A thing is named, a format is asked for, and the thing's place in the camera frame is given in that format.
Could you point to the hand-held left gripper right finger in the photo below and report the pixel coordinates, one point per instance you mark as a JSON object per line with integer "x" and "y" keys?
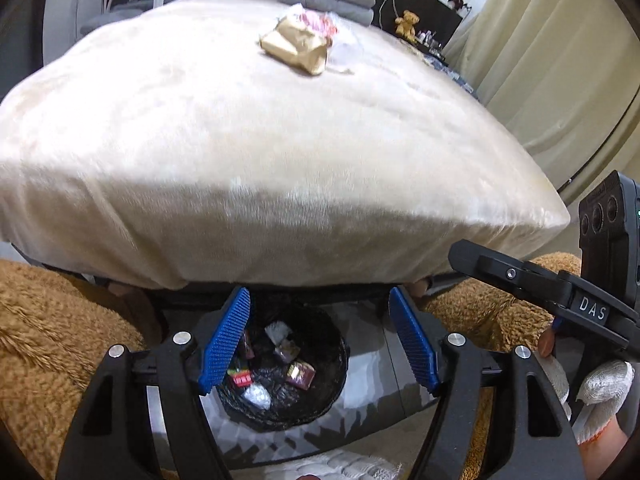
{"x": 412, "y": 340}

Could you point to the black trash bin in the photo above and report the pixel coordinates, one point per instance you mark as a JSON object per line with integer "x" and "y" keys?
{"x": 320, "y": 410}

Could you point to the beige plush bed blanket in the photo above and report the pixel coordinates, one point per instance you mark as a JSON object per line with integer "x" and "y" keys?
{"x": 250, "y": 160}

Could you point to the clear bottle pink label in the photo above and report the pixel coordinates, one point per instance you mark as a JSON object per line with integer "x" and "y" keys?
{"x": 322, "y": 25}

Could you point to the blue patterned blanket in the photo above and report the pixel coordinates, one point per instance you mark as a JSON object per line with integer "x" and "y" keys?
{"x": 452, "y": 75}

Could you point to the person's left hand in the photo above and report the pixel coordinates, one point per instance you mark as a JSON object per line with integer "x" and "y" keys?
{"x": 350, "y": 467}

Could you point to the brown fluffy cloth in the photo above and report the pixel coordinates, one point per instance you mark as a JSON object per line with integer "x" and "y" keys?
{"x": 60, "y": 335}
{"x": 500, "y": 305}

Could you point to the black headboard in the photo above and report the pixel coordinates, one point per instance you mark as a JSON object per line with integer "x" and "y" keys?
{"x": 420, "y": 5}

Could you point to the bottles on nightstand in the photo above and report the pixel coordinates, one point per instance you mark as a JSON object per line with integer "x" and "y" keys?
{"x": 430, "y": 42}

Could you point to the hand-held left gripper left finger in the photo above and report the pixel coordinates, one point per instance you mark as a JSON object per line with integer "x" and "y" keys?
{"x": 225, "y": 340}

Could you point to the person's right hand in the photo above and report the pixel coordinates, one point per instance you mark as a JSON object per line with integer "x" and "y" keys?
{"x": 605, "y": 385}

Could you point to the cream curtain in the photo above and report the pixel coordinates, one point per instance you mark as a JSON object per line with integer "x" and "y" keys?
{"x": 550, "y": 60}

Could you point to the beige paper bag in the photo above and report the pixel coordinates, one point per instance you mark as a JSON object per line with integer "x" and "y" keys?
{"x": 295, "y": 47}

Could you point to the dark potted plant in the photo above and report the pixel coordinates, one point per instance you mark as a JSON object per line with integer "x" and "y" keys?
{"x": 459, "y": 2}

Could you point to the red snack packet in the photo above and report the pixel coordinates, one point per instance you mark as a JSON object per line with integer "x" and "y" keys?
{"x": 240, "y": 377}

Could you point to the white bag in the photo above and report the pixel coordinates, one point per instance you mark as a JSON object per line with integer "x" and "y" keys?
{"x": 277, "y": 332}
{"x": 257, "y": 395}

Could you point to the brown teddy bear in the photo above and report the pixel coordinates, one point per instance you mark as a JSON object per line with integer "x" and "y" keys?
{"x": 406, "y": 24}

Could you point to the person's right forearm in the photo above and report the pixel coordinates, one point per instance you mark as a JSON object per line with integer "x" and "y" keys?
{"x": 620, "y": 450}

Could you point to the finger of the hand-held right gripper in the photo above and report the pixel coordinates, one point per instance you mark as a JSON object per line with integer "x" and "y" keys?
{"x": 500, "y": 270}

